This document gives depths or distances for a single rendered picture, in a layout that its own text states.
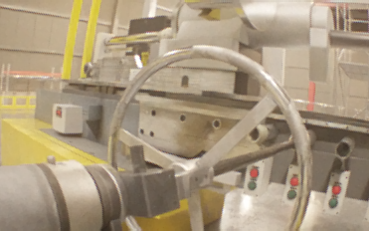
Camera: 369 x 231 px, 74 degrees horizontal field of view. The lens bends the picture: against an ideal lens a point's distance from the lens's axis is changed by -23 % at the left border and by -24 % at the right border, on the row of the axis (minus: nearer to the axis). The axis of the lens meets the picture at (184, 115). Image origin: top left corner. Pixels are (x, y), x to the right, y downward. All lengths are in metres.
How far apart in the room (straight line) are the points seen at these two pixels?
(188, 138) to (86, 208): 1.17
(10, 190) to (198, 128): 1.21
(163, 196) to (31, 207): 0.15
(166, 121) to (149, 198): 1.21
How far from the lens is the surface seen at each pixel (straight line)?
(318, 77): 1.24
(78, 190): 0.28
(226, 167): 0.53
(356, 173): 1.12
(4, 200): 0.25
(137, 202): 0.32
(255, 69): 0.40
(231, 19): 1.41
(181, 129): 1.45
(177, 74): 1.60
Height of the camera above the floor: 0.99
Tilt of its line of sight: 5 degrees down
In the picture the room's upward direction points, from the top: 6 degrees clockwise
